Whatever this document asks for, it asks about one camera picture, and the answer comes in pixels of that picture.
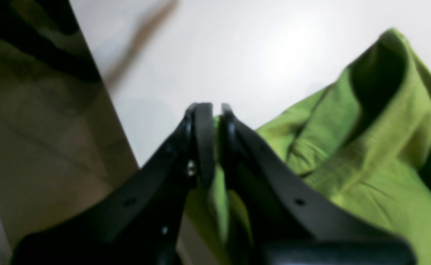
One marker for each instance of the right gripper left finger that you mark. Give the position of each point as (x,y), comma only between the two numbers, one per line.
(138,224)

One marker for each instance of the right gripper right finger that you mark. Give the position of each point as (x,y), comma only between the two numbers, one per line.
(291,224)

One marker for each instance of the green T-shirt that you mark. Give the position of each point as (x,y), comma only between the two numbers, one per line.
(363,142)

